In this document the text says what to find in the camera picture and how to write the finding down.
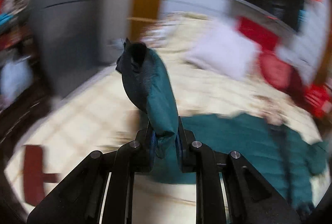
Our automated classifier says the dark green puffer jacket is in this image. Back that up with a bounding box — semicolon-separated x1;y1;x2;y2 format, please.
116;41;327;223

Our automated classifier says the floral cream bed quilt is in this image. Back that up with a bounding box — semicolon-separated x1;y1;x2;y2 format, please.
6;15;331;223

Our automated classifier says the red shopping bag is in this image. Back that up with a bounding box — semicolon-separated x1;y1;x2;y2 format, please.
304;84;331;119

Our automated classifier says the red heart-shaped cushion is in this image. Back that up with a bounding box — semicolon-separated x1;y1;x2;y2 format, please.
258;51;304;99

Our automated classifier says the white square pillow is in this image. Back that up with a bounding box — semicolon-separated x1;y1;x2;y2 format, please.
184;19;260;81

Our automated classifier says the grey refrigerator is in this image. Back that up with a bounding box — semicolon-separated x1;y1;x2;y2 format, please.
29;0;130;97

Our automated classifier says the red couplet wall banner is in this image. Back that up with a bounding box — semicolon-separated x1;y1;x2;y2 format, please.
237;17;279;51

